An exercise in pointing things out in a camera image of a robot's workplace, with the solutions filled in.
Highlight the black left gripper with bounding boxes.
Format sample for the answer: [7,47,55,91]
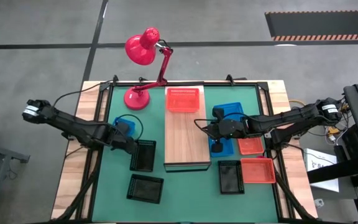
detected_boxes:
[105,121,140,156]

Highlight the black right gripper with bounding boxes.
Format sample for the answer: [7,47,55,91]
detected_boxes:
[206,106,250,154]

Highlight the black plastic basket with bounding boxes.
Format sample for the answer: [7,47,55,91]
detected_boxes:
[218,160,245,195]
[129,139,157,172]
[126,174,165,205]

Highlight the blue plastic basket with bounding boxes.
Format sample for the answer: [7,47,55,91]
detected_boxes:
[112,117,135,138]
[213,101,246,123]
[208,136,235,158]

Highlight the orange plastic basket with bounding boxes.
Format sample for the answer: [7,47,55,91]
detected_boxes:
[165,87,200,113]
[237,136,265,156]
[240,157,277,184]

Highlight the red desk lamp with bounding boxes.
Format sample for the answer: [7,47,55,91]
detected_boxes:
[123,27,173,111]

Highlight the green table mat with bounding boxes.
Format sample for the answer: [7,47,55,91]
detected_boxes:
[91,85,279,223]

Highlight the white printed box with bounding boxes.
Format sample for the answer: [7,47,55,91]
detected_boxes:
[303,148,341,194]

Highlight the black orange striped floor mat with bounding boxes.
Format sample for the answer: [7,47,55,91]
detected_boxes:
[264,11,358,42]

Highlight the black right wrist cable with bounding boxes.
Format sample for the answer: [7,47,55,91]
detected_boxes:
[193,118,218,138]

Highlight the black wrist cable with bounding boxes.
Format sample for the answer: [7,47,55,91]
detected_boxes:
[116,113,145,141]
[193,118,218,138]

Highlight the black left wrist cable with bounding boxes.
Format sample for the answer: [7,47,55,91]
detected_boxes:
[116,113,145,141]

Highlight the black aluminium table frame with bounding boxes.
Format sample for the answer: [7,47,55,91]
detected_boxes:
[51,74,319,224]

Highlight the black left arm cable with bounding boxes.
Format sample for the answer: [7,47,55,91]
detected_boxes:
[52,80,113,108]

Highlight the yellow cable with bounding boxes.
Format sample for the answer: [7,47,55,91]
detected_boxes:
[289,98,306,109]

